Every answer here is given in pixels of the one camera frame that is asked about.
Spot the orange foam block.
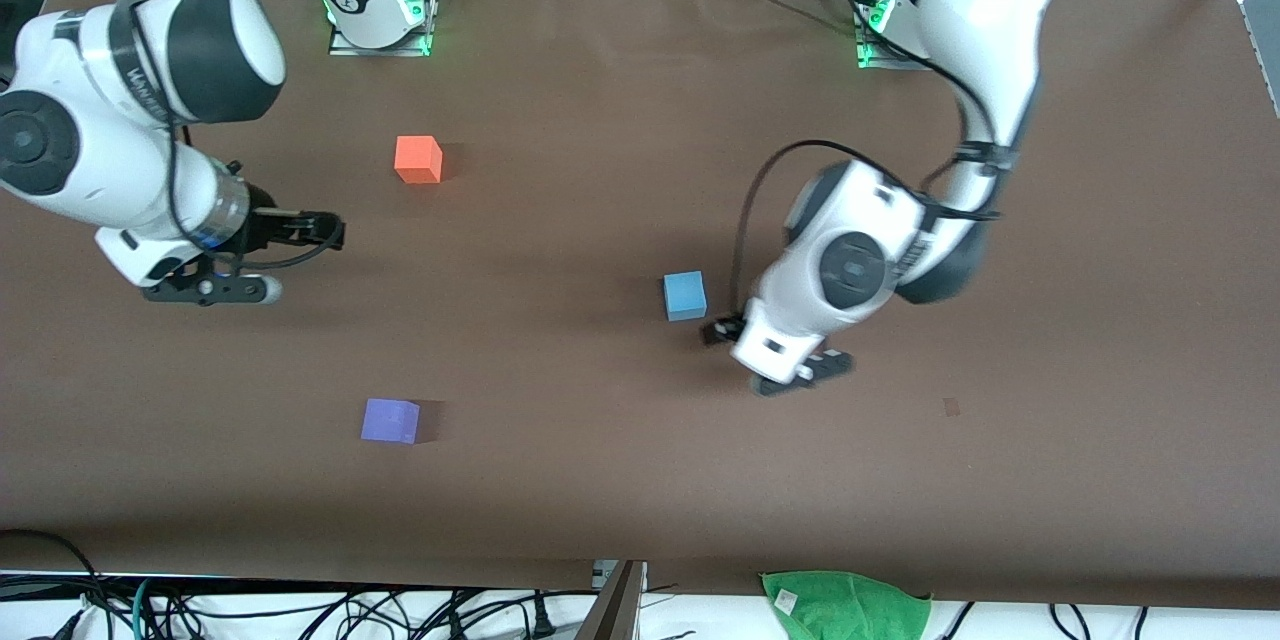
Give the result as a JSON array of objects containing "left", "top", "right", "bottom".
[{"left": 393, "top": 135, "right": 444, "bottom": 186}]

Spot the grey metal post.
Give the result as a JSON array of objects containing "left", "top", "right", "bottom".
[{"left": 573, "top": 560, "right": 647, "bottom": 640}]

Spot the green cloth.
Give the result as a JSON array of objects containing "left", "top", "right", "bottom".
[{"left": 760, "top": 570, "right": 933, "bottom": 640}]

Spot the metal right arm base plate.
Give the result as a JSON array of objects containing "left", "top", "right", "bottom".
[{"left": 328, "top": 0, "right": 433, "bottom": 58}]

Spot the teal cable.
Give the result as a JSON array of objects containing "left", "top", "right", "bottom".
[{"left": 130, "top": 577, "right": 157, "bottom": 640}]

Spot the thick black cable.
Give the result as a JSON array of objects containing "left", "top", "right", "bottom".
[{"left": 0, "top": 530, "right": 103, "bottom": 613}]

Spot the blue foam block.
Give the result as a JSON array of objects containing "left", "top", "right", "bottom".
[{"left": 663, "top": 270, "right": 709, "bottom": 323}]

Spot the purple foam block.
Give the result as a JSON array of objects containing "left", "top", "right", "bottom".
[{"left": 360, "top": 397, "right": 421, "bottom": 445}]

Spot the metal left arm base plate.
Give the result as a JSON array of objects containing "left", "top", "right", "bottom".
[{"left": 855, "top": 0, "right": 933, "bottom": 71}]

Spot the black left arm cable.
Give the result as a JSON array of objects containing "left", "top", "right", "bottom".
[{"left": 730, "top": 140, "right": 1001, "bottom": 316}]

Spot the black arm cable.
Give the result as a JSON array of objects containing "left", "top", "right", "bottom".
[
  {"left": 105, "top": 0, "right": 339, "bottom": 271},
  {"left": 730, "top": 140, "right": 1001, "bottom": 316}
]

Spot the brown table cover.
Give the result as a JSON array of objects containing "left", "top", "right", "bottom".
[{"left": 0, "top": 0, "right": 1280, "bottom": 611}]

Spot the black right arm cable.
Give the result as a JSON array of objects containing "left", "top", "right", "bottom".
[{"left": 105, "top": 0, "right": 339, "bottom": 271}]

